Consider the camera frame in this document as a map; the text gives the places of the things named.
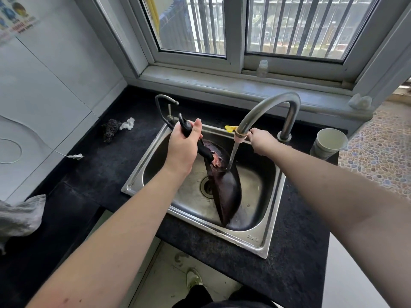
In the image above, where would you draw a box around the person's left hand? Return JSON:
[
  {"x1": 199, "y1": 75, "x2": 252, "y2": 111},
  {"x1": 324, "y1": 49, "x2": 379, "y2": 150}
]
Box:
[{"x1": 164, "y1": 118, "x2": 204, "y2": 178}]

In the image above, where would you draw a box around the person's right hand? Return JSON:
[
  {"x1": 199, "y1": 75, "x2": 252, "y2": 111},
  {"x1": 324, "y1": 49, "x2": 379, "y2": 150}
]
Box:
[{"x1": 247, "y1": 128, "x2": 280, "y2": 157}]

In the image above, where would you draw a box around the large steel faucet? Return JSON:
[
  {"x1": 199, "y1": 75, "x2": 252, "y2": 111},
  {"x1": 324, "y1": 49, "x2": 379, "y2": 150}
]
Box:
[{"x1": 233, "y1": 91, "x2": 301, "y2": 143}]

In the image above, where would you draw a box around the black wok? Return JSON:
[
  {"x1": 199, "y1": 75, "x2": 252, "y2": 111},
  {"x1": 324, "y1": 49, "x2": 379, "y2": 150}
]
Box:
[{"x1": 178, "y1": 113, "x2": 242, "y2": 228}]

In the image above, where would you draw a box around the person's right forearm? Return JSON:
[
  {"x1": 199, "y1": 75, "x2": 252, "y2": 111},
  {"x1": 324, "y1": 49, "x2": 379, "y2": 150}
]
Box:
[{"x1": 269, "y1": 145, "x2": 411, "y2": 308}]

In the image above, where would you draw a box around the person's left forearm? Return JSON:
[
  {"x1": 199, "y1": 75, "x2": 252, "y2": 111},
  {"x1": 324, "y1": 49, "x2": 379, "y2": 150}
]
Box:
[{"x1": 27, "y1": 166, "x2": 190, "y2": 308}]

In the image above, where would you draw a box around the person's left white shoe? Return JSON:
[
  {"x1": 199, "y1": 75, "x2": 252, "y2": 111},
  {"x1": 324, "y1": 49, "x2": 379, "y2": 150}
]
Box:
[{"x1": 186, "y1": 268, "x2": 203, "y2": 290}]

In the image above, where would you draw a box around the person's black clothing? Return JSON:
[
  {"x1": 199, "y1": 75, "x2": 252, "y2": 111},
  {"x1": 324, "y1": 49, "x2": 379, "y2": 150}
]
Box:
[{"x1": 172, "y1": 285, "x2": 278, "y2": 308}]

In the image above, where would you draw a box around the stainless steel sink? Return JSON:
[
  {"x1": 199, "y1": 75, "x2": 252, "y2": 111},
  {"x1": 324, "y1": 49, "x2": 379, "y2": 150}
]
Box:
[{"x1": 121, "y1": 120, "x2": 287, "y2": 260}]

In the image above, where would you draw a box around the thin dark gooseneck faucet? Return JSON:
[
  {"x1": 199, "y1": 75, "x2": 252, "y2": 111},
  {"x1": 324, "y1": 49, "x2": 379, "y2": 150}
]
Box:
[{"x1": 155, "y1": 94, "x2": 180, "y2": 130}]

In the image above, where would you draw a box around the white paper cup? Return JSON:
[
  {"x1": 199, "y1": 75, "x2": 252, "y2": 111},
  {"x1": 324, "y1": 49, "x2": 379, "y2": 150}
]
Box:
[{"x1": 310, "y1": 128, "x2": 348, "y2": 161}]

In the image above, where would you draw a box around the dark steel wool scrubber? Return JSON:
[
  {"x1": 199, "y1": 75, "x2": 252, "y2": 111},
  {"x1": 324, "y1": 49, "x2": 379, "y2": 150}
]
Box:
[{"x1": 102, "y1": 118, "x2": 122, "y2": 144}]

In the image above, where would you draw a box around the row of metal window bars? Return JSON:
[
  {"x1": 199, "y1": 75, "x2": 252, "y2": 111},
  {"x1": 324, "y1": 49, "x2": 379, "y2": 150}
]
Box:
[{"x1": 189, "y1": 0, "x2": 376, "y2": 58}]

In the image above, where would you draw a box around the yellow outdoor pipe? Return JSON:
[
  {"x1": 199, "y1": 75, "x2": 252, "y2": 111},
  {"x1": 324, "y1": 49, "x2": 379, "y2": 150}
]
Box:
[{"x1": 145, "y1": 0, "x2": 160, "y2": 34}]

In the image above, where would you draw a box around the grey towel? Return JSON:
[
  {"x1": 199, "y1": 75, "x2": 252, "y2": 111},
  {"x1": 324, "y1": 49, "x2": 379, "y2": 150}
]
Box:
[{"x1": 0, "y1": 194, "x2": 47, "y2": 254}]

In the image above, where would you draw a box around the white cable with plug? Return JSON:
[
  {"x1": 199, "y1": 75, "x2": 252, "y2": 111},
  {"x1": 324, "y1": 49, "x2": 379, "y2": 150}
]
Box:
[{"x1": 0, "y1": 114, "x2": 84, "y2": 165}]

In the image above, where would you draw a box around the white window frame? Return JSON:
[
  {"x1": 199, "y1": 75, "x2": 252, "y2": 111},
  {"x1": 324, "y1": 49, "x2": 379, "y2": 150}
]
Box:
[{"x1": 74, "y1": 0, "x2": 411, "y2": 119}]

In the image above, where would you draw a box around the colourful wall poster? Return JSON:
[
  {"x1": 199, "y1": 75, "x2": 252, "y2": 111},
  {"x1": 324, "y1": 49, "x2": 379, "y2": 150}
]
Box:
[{"x1": 0, "y1": 0, "x2": 41, "y2": 45}]

